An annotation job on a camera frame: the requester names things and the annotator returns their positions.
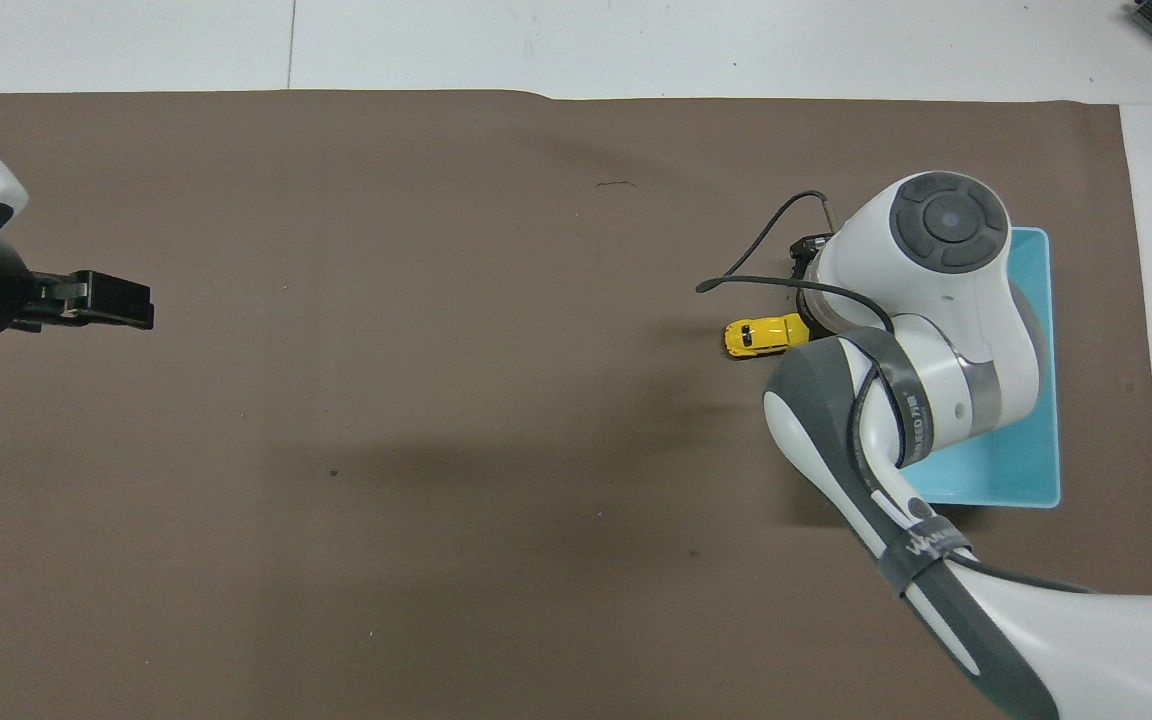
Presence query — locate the light blue plastic tray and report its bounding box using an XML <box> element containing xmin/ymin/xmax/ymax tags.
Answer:
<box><xmin>904</xmin><ymin>226</ymin><xmax>1063</xmax><ymax>510</ymax></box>

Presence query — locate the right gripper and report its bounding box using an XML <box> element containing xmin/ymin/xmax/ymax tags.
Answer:
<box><xmin>796</xmin><ymin>258</ymin><xmax>885</xmax><ymax>339</ymax></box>

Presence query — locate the yellow beetle toy car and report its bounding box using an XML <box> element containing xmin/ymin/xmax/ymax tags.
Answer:
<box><xmin>723</xmin><ymin>312</ymin><xmax>810</xmax><ymax>360</ymax></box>

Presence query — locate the black cable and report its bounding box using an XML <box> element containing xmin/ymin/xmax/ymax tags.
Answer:
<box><xmin>695</xmin><ymin>189</ymin><xmax>897</xmax><ymax>337</ymax></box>
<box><xmin>948</xmin><ymin>553</ymin><xmax>1103</xmax><ymax>598</ymax></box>

